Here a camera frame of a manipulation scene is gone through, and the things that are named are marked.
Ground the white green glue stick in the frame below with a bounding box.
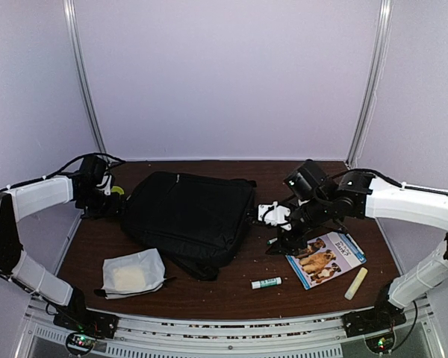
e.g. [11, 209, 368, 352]
[251, 277, 282, 289]

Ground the pale yellow highlighter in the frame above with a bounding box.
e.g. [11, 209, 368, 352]
[344, 268, 368, 301]

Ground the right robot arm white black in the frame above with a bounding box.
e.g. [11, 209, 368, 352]
[258, 160, 448, 330]

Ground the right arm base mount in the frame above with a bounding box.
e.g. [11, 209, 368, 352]
[342, 308, 406, 338]

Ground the white pouch with zipper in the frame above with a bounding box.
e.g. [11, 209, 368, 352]
[93, 248, 175, 300]

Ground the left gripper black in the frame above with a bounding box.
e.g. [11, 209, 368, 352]
[77, 186, 129, 220]

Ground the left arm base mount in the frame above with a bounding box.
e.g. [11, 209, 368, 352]
[53, 310, 119, 339]

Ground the aluminium frame post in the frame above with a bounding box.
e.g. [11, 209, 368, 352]
[346, 0, 393, 169]
[63, 0, 108, 153]

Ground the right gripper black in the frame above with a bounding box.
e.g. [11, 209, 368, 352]
[265, 195, 332, 257]

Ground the dog picture book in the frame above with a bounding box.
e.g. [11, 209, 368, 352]
[286, 232, 367, 290]

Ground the black student backpack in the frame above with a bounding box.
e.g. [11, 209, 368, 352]
[120, 172, 256, 281]

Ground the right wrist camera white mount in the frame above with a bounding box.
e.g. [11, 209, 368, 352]
[257, 201, 291, 230]

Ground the left aluminium frame post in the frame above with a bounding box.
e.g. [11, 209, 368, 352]
[63, 0, 108, 153]

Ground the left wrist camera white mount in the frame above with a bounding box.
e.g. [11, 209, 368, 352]
[96, 173, 114, 195]

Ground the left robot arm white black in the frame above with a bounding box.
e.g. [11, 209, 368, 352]
[0, 153, 125, 331]

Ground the right aluminium frame post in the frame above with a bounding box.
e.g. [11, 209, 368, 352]
[346, 0, 393, 169]

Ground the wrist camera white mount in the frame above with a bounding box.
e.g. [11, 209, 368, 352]
[96, 173, 114, 195]
[257, 201, 291, 230]

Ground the lime green bowl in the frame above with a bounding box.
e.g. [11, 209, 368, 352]
[111, 186, 125, 195]

